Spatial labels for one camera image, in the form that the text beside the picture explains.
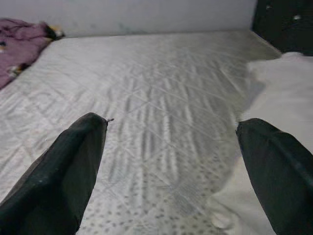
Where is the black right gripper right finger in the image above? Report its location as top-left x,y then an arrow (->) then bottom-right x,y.
235,117 -> 313,235

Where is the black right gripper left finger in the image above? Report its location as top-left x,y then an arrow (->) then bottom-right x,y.
0,112 -> 109,235

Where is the white pillow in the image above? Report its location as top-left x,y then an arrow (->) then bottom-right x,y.
207,51 -> 313,235

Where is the white quilted mattress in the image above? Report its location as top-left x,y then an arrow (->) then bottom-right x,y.
0,29 -> 282,235

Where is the purple printed blanket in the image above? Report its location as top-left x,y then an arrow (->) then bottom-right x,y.
0,18 -> 66,90

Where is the black tufted headboard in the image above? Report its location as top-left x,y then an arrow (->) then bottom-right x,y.
251,0 -> 313,56

